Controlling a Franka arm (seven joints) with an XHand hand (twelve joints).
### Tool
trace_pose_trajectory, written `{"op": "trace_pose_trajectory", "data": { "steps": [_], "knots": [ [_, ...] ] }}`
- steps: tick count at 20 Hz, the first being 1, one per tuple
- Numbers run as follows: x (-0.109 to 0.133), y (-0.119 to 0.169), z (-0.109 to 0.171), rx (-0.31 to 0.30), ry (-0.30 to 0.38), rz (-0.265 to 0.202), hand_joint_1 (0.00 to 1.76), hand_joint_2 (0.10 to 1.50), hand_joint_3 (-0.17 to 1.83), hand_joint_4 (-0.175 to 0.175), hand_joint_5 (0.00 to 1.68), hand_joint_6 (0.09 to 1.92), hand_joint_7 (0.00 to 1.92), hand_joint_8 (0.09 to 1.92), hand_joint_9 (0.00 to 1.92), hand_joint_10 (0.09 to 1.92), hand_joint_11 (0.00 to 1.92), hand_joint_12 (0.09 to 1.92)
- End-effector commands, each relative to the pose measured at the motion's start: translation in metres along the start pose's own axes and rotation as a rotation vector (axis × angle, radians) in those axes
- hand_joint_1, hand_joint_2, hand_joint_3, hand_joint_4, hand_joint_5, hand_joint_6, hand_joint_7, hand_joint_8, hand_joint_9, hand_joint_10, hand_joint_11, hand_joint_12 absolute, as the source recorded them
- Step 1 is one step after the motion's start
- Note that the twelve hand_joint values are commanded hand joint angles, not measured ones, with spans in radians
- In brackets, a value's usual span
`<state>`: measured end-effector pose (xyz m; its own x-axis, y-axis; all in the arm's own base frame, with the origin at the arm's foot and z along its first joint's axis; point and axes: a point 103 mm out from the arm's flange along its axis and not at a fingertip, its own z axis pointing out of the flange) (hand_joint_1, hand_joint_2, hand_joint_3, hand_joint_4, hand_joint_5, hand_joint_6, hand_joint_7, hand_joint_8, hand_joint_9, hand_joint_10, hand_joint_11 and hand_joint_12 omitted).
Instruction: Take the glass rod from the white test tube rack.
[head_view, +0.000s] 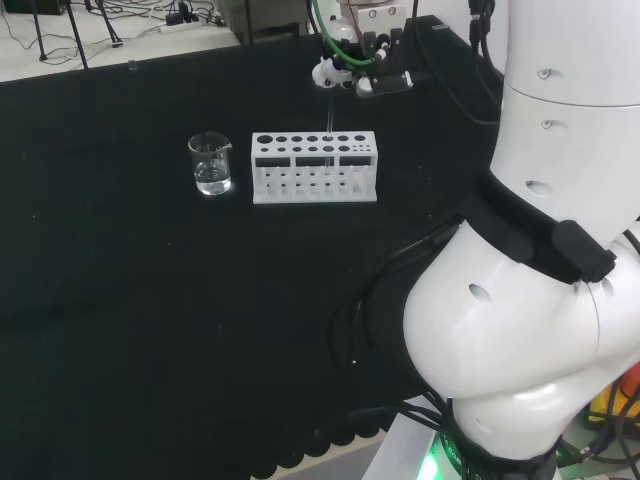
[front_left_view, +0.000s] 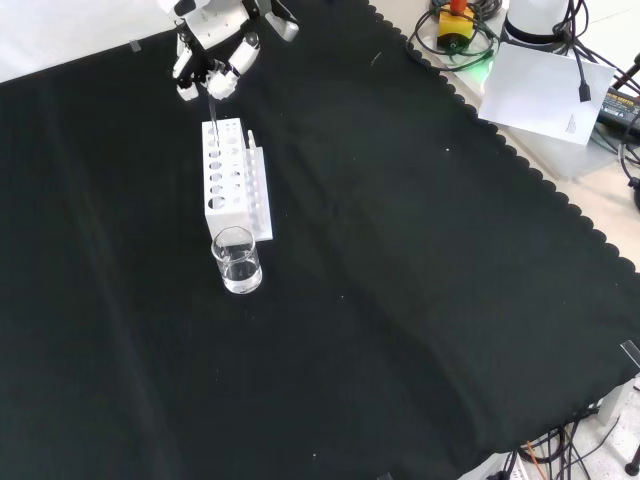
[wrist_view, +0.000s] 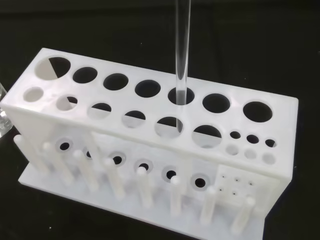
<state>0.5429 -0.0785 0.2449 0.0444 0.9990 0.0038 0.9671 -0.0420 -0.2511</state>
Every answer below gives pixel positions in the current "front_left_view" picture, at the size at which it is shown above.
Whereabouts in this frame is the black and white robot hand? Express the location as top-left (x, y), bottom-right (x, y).
top-left (154, 0), bottom-right (301, 103)

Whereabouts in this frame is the clear glass rod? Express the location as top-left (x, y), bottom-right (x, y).
top-left (206, 92), bottom-right (222, 140)

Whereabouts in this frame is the white test tube rack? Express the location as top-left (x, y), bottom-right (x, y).
top-left (201, 116), bottom-right (276, 244)

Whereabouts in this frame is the yellow stop button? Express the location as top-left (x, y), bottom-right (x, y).
top-left (436, 0), bottom-right (477, 52)

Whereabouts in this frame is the small clear glass beaker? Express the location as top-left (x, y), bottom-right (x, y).
top-left (210, 225), bottom-right (264, 296)

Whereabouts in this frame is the black bench cloth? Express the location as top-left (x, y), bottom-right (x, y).
top-left (0, 0), bottom-right (640, 480)

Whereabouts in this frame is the pale white board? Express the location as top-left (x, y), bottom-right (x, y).
top-left (476, 41), bottom-right (617, 147)

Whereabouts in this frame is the black power supply brick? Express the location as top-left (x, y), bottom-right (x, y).
top-left (595, 86), bottom-right (640, 132)

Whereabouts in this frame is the black cable with plug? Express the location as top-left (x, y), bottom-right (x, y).
top-left (563, 0), bottom-right (595, 105)

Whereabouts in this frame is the orange cable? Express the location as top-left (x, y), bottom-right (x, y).
top-left (523, 439), bottom-right (549, 480)

